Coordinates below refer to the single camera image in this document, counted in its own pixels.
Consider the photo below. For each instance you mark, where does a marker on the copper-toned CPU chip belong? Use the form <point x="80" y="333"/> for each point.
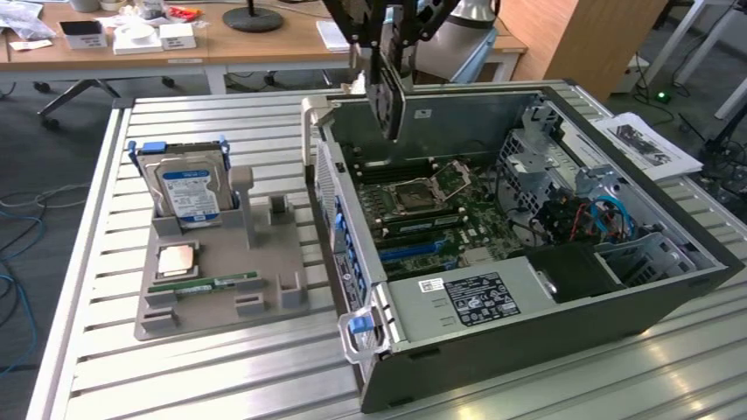
<point x="175" y="260"/>

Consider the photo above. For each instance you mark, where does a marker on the black round lamp base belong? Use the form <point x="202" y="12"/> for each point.
<point x="254" y="19"/>

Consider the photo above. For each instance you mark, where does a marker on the grey cup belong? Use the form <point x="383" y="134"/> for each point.
<point x="84" y="5"/>

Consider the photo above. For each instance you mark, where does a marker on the CPU socket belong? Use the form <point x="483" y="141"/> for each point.
<point x="416" y="194"/>

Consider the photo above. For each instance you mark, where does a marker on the silver socket cover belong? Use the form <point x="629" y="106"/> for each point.
<point x="455" y="172"/>

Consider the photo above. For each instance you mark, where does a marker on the black open PC case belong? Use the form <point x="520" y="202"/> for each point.
<point x="526" y="350"/>

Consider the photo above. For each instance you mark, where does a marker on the wooden cabinet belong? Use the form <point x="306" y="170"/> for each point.
<point x="583" y="44"/>

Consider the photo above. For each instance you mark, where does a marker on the plain white box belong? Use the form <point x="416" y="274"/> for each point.
<point x="178" y="39"/>

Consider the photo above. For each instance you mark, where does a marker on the white small box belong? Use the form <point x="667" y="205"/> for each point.
<point x="631" y="79"/>

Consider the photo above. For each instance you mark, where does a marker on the clear plastic bag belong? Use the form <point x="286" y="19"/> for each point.
<point x="23" y="22"/>

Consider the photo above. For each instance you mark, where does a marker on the white tape roll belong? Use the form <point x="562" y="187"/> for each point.
<point x="126" y="31"/>

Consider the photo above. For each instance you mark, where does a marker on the small white red card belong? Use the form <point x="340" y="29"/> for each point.
<point x="30" y="45"/>

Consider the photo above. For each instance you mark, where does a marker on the white box black lid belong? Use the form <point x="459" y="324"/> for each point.
<point x="84" y="41"/>

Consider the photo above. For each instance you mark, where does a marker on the black fan shroud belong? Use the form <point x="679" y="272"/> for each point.
<point x="573" y="271"/>

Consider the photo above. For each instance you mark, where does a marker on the metal disk bay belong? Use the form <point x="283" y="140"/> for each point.
<point x="642" y="258"/>

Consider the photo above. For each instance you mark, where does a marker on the white paper stack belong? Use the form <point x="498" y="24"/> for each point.
<point x="330" y="41"/>

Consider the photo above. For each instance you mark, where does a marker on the hard disk blue label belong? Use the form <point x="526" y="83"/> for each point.
<point x="187" y="192"/>

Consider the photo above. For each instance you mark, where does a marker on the red small item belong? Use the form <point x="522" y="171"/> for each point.
<point x="183" y="13"/>

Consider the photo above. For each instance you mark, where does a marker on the silver chipset heatsink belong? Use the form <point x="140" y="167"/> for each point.
<point x="482" y="257"/>

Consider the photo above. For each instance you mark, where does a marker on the RAM slot row holding stick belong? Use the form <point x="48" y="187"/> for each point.
<point x="408" y="234"/>

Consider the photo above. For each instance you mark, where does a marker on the flat white box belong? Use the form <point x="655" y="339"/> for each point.
<point x="136" y="48"/>

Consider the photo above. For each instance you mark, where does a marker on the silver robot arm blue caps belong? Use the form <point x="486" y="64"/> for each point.
<point x="455" y="39"/>

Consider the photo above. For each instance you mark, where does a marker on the green motherboard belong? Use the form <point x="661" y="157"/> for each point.
<point x="490" y="232"/>

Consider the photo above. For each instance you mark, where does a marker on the black graphics card silver bracket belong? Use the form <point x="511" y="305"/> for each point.
<point x="388" y="96"/>

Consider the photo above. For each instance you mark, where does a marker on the power strip indicator light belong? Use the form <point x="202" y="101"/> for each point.
<point x="663" y="96"/>

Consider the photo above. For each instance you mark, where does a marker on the wooden desk white legs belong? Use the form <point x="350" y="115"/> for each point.
<point x="59" y="61"/>

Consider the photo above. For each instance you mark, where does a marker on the black stand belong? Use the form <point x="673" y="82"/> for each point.
<point x="723" y="149"/>

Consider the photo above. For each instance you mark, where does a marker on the green RAM stick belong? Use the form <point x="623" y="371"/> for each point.
<point x="192" y="285"/>

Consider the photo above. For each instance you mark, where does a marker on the grey plastic parts rack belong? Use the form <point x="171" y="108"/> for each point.
<point x="234" y="262"/>

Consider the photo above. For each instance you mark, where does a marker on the grey power supply unit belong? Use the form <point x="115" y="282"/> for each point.
<point x="420" y="315"/>

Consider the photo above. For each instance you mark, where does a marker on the white bowl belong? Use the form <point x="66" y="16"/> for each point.
<point x="110" y="4"/>

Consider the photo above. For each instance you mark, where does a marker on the printed paper documents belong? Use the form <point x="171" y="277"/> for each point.
<point x="647" y="149"/>

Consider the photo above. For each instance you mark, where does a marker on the empty RAM slot row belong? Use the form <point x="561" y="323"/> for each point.
<point x="391" y="168"/>

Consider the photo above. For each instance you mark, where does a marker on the white desk frame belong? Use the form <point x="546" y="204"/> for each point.
<point x="669" y="44"/>

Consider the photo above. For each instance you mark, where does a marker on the perforated metal drive cage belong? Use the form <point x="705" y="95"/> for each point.
<point x="526" y="188"/>

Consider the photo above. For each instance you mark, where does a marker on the office chair base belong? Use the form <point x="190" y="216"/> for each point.
<point x="76" y="89"/>

